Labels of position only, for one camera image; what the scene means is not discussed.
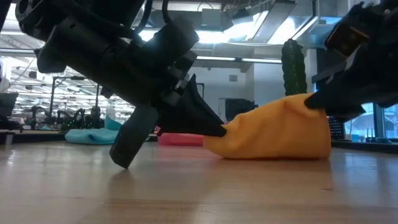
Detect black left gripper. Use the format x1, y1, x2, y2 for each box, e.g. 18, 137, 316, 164
102, 40, 228, 169

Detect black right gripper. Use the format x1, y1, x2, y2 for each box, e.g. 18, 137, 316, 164
304, 0, 398, 122

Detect pink plastic basket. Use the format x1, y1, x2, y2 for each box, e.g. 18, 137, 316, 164
157, 126, 205, 147

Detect orange microfiber towel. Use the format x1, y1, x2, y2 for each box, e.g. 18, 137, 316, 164
203, 92, 332, 160

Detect blue microfiber towel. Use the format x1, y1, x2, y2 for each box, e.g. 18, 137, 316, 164
64, 115, 122, 146

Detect black mesh chair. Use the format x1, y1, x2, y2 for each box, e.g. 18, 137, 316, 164
328, 116, 346, 141

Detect black cabinet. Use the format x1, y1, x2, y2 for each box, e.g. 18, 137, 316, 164
224, 98, 259, 123

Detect green cactus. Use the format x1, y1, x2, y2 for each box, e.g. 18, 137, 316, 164
281, 39, 308, 96

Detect long ceiling light strip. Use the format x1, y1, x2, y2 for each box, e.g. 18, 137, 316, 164
195, 55, 282, 65

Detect person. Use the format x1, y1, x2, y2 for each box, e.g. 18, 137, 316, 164
89, 105, 104, 129

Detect dark monitor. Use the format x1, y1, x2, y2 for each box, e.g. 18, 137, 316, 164
0, 92, 19, 118

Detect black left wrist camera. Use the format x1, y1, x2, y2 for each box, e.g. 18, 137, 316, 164
141, 15, 200, 68

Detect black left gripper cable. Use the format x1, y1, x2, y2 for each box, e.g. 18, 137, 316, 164
133, 0, 175, 35

